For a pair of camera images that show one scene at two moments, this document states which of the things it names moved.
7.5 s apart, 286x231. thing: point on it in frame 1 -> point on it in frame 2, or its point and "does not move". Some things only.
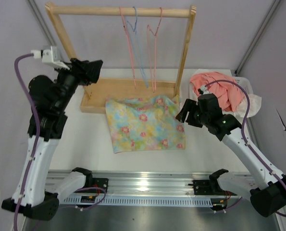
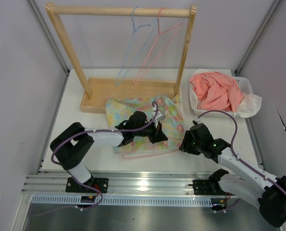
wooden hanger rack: [93, 96] does not move
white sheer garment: [255, 102] does not move
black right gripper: [190, 105] -> [185, 146]
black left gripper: [89, 70] -> [157, 136]
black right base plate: [206, 187] does not move
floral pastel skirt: [145, 123] does not move
